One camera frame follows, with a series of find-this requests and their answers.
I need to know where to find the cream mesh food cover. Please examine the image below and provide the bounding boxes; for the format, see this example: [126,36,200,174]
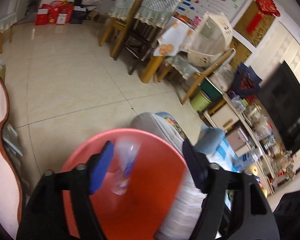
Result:
[185,12,233,68]

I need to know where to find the red plastic trash basin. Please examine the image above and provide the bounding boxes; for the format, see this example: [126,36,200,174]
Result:
[61,128,186,239]

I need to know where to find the white TV cabinet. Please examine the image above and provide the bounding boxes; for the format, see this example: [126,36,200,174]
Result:
[200,94,275,195]

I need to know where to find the red gift boxes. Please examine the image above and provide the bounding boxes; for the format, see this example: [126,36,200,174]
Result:
[35,1,74,25]

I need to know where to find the black television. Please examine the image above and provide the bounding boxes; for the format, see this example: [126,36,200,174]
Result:
[257,62,300,154]

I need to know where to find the wooden chair with cover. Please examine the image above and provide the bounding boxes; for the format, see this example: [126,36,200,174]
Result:
[114,0,181,75]

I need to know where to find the white plastic bottle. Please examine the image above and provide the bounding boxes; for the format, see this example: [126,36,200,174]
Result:
[112,137,141,196]

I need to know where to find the dark blue flower bouquet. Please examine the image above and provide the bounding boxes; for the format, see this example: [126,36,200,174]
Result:
[230,62,263,99]

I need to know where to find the blue white checkered tablecloth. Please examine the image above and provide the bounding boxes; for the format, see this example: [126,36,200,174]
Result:
[207,137,238,172]

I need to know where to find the yellow pear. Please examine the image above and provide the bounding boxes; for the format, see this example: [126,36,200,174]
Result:
[248,165,258,176]

